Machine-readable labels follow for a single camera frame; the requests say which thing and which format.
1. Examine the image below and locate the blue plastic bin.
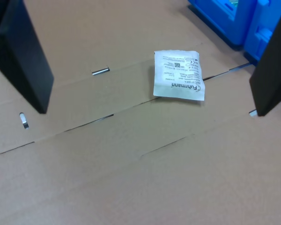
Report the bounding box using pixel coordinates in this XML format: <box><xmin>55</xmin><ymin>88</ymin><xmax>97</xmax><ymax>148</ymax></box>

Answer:
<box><xmin>243</xmin><ymin>0</ymin><xmax>281</xmax><ymax>68</ymax></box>
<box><xmin>187</xmin><ymin>0</ymin><xmax>258</xmax><ymax>50</ymax></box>

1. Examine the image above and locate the white Fuhrmann gauze packet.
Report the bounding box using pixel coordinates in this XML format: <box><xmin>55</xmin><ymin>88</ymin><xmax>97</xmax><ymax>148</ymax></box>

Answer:
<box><xmin>153</xmin><ymin>50</ymin><xmax>206</xmax><ymax>101</ymax></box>

